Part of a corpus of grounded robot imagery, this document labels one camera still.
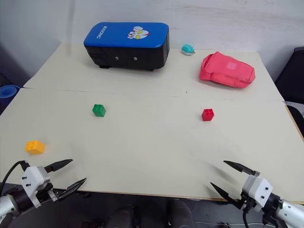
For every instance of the small teal and white gadget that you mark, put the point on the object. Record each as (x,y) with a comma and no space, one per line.
(187,49)

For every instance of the black chair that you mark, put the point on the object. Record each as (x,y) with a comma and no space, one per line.
(293,73)

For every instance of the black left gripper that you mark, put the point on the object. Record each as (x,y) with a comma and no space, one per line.
(45,192)

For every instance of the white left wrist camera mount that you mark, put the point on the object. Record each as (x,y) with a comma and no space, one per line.
(33,177)

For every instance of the pink fabric pouch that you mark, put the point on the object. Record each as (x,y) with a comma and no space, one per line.
(225,71)

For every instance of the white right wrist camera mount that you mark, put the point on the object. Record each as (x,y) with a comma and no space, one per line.
(257,187)

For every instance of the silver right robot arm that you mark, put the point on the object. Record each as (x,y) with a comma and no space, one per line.
(288,211)

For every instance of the green toy brick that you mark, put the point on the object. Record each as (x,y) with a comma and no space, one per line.
(99,110)

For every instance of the red toy brick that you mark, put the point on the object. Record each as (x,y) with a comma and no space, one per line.
(207,115)

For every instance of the blue and black padded cushion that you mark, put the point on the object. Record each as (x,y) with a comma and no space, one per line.
(126,45)

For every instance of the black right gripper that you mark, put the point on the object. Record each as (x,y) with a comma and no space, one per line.
(247,202)

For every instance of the yellow toy brick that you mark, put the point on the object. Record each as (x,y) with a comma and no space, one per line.
(35,147)

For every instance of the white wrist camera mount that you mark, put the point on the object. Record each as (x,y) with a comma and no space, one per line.
(33,177)
(257,187)

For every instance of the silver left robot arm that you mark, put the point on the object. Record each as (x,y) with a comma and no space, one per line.
(21,197)

